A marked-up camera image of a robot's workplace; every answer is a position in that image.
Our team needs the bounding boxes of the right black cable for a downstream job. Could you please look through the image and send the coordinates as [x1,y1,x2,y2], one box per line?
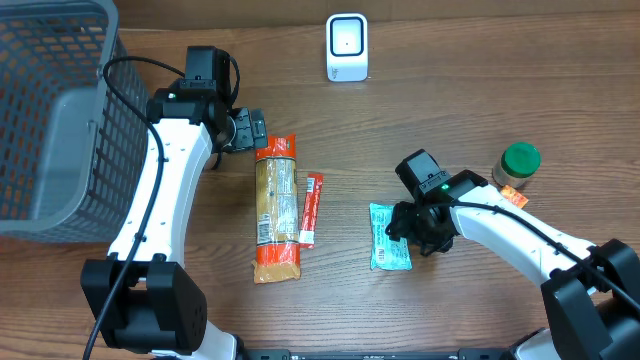
[419,200,640,306]

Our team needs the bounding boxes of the green lid jar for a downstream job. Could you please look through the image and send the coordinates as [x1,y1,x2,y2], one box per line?
[492,142,541,188]

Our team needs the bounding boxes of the left black cable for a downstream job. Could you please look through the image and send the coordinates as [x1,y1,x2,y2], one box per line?
[82,55,186,360]

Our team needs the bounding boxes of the grey plastic shopping basket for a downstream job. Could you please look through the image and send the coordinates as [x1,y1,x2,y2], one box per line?
[1,0,149,243]

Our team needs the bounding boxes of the black cable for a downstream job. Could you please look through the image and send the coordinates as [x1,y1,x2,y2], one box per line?
[82,55,186,360]
[419,200,640,306]

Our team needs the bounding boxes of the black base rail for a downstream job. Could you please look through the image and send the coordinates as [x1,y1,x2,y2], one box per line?
[237,348,505,360]

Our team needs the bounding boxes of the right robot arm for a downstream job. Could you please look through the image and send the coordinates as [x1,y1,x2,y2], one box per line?
[386,149,639,360]

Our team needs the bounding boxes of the orange spaghetti pasta packet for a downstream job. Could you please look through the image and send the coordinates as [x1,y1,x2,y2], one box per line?
[253,134,301,284]

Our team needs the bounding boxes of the white barcode scanner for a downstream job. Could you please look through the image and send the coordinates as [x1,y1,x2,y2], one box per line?
[326,13,369,82]

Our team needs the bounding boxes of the red stick sachet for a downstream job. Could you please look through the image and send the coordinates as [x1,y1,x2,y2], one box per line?
[299,173,324,249]

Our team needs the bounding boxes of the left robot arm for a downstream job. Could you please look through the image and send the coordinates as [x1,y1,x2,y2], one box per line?
[81,46,267,360]

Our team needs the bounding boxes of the teal tissue packet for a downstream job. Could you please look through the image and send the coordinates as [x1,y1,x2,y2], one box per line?
[369,203,412,271]

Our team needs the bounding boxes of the small orange carton box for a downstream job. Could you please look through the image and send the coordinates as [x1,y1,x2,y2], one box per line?
[500,185,529,209]

